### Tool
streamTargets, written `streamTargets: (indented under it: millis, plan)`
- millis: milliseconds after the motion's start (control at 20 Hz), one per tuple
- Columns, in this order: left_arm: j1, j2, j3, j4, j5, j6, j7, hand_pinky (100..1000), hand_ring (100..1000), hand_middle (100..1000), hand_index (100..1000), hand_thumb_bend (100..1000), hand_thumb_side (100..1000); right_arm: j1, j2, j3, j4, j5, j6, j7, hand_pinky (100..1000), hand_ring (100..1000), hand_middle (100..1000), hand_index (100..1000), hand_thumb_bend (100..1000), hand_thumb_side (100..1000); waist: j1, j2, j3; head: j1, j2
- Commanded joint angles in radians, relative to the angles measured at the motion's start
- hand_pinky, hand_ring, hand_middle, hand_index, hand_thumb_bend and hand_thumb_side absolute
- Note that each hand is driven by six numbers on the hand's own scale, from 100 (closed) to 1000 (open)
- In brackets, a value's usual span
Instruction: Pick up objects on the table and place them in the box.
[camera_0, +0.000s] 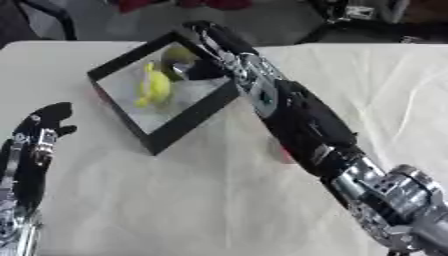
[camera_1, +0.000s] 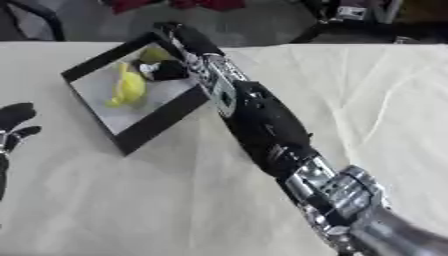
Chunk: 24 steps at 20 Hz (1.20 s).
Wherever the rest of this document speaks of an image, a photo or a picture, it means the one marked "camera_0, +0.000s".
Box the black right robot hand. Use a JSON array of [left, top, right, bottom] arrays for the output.
[[182, 20, 366, 178]]

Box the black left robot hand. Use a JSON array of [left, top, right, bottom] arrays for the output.
[[0, 101, 79, 214]]

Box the green round toy fruit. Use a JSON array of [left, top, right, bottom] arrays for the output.
[[159, 45, 200, 81]]

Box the black box with white inside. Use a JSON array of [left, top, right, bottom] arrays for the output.
[[85, 30, 244, 157]]

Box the small red object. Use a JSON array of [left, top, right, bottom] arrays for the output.
[[267, 137, 298, 165]]

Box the black equipment stand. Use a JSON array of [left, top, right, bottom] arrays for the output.
[[294, 0, 448, 45]]

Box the yellow-green soft toy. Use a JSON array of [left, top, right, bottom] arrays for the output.
[[133, 61, 175, 109]]

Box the black chair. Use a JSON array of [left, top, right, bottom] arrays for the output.
[[0, 0, 79, 48]]

